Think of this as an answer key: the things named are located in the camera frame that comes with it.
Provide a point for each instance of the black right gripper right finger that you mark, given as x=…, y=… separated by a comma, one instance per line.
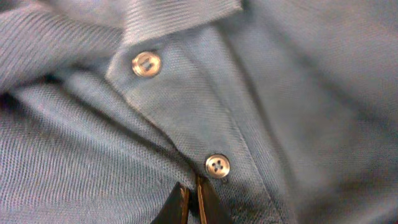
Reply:
x=211, y=210

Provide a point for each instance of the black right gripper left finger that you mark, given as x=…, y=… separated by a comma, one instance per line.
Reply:
x=176, y=208

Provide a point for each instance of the blue polo shirt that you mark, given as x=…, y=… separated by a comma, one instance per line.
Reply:
x=288, y=108

